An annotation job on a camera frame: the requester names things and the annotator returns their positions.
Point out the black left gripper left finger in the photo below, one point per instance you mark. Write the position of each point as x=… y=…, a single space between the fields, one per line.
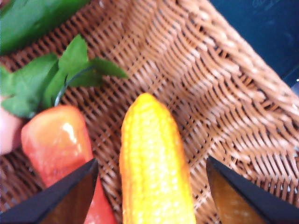
x=53 y=203

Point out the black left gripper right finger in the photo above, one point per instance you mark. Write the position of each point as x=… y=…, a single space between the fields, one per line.
x=252 y=200

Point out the yellow corn cob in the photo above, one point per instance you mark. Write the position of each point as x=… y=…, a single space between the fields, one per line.
x=154 y=163

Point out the brown wicker basket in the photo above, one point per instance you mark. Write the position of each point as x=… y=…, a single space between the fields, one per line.
x=187 y=93

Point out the orange-red pepper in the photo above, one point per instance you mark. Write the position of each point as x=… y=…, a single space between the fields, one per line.
x=53 y=140

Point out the pink peach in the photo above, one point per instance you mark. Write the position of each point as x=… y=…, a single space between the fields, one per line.
x=8 y=130

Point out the green leaf sprig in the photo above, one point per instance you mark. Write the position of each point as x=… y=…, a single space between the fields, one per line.
x=23 y=86

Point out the green chili pepper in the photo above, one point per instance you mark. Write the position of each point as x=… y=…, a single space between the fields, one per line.
x=28 y=23

